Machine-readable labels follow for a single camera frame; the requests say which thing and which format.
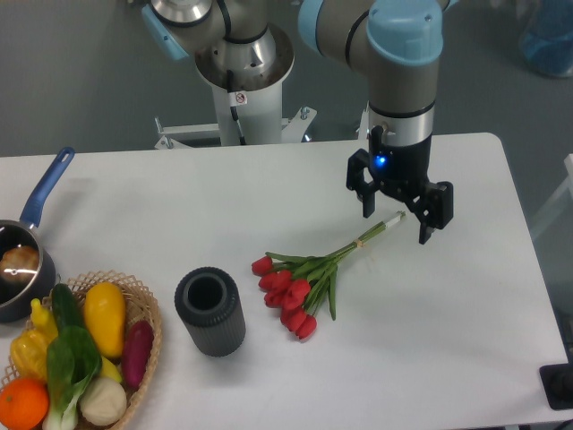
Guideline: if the green bok choy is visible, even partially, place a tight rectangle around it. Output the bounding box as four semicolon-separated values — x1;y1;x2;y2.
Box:
42;326;101;429

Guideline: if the blue translucent container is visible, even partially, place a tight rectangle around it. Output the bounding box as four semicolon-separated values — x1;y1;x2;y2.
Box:
518;0;572;78

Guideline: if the beige onion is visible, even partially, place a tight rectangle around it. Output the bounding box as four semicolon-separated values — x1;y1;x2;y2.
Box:
79;377;127;426

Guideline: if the purple eggplant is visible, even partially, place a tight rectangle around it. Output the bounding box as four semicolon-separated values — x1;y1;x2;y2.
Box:
121;320;154;390

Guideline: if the yellow bell pepper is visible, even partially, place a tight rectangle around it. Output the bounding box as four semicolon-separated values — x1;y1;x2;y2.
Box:
10;330;48;383

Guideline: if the brown bread roll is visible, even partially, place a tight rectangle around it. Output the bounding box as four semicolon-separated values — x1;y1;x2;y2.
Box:
1;245;39;284

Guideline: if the white frame at right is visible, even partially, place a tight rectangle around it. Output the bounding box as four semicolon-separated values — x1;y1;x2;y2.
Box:
529;153;572;241

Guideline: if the black cable on pedestal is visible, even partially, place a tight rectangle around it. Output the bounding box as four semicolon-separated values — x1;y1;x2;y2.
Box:
226;70;247;146

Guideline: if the yellow squash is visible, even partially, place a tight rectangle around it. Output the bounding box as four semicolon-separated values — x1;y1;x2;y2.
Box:
83;282;126;359

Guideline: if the green cucumber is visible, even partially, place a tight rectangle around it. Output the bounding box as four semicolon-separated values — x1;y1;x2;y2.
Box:
50;283;85;332

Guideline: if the dark grey ribbed vase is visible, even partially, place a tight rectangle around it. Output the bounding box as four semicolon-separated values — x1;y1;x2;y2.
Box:
175;267;246;357

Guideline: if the orange fruit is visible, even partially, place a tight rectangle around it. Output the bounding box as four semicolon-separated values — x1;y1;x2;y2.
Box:
1;378;49;430

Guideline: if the blue handled saucepan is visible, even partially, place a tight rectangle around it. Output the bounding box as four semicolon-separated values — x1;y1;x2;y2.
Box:
1;147;75;323

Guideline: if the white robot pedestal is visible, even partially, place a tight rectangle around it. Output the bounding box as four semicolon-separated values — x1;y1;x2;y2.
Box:
154;26;373;151

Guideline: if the small yellow pepper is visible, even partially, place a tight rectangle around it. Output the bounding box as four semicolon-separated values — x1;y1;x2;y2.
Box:
30;298;58;342

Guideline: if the black device at edge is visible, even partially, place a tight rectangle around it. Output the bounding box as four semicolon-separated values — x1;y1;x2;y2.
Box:
539;364;572;410

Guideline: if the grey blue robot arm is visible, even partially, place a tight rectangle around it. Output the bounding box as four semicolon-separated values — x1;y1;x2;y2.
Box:
141;1;454;243

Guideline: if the yellow banana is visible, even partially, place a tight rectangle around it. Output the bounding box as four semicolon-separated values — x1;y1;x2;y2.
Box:
99;357;123;383

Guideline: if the red tulip bouquet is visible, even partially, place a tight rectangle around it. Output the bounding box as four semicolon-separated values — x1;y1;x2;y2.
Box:
251;211;406;341

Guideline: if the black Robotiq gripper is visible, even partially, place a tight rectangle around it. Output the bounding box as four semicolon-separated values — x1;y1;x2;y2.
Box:
346;133;454;245

